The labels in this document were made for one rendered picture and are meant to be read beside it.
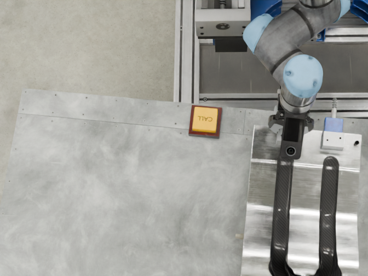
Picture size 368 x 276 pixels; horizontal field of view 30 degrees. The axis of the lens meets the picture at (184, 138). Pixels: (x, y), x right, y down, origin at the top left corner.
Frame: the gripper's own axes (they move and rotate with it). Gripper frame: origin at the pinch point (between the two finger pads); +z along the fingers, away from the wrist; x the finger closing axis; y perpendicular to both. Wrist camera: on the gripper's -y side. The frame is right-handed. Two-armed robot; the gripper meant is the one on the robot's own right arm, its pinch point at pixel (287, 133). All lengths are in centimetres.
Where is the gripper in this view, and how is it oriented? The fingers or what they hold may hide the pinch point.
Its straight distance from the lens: 167.1
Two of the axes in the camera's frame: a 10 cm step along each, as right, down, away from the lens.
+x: -9.9, -1.0, 0.9
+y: 1.2, -9.6, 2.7
